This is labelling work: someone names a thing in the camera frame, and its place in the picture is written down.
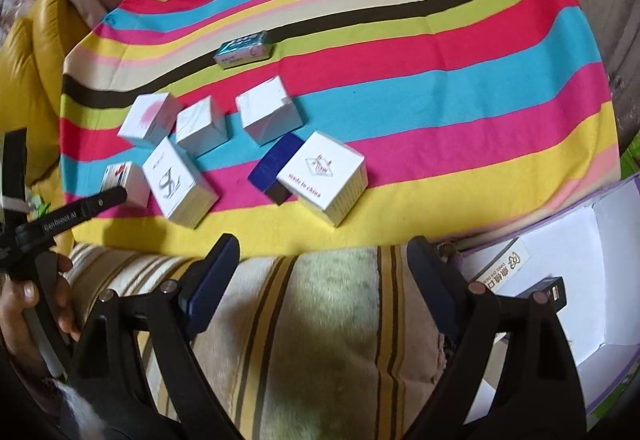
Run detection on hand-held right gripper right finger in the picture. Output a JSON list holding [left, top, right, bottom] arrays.
[[400, 235, 591, 440]]

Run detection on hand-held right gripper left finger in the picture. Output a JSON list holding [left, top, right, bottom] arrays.
[[67, 233, 241, 440]]

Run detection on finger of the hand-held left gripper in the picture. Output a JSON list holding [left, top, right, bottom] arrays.
[[75, 187, 128, 221]]

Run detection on white box with black letters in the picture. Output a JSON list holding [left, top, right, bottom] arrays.
[[475, 245, 531, 296]]

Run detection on black box with gold print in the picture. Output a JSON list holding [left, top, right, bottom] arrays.
[[517, 276, 567, 311]]

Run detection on small white cube box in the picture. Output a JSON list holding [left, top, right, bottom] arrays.
[[175, 96, 231, 157], [235, 76, 304, 145]]

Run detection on purple and white box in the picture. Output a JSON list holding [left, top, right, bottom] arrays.
[[445, 173, 640, 426]]

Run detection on teal foil box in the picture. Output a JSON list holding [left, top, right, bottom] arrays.
[[214, 30, 275, 70]]

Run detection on person's left hand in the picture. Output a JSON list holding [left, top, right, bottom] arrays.
[[0, 256, 83, 373]]

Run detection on white medicine box red mark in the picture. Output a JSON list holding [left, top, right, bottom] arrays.
[[101, 160, 151, 210]]

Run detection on tall white box grey letters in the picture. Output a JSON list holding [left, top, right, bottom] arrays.
[[141, 136, 220, 227]]

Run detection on white box with pink mark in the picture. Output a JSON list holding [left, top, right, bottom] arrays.
[[117, 92, 183, 150]]

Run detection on beige brown striped cushion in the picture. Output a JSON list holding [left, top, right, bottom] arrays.
[[65, 240, 481, 440]]

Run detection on dark blue box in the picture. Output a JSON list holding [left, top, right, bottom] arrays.
[[247, 133, 306, 206]]

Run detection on white box with red print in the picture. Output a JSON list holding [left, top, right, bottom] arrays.
[[276, 130, 369, 227]]

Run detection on yellow leather sofa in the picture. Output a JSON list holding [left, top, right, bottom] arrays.
[[0, 0, 96, 201]]

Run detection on white fluffy fabric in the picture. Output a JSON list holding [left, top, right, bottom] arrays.
[[52, 377, 106, 440]]

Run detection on multicolour striped cloth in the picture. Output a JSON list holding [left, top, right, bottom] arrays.
[[59, 0, 623, 246]]

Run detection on green cartoon play mat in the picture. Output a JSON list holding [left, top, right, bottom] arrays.
[[620, 135, 640, 181]]

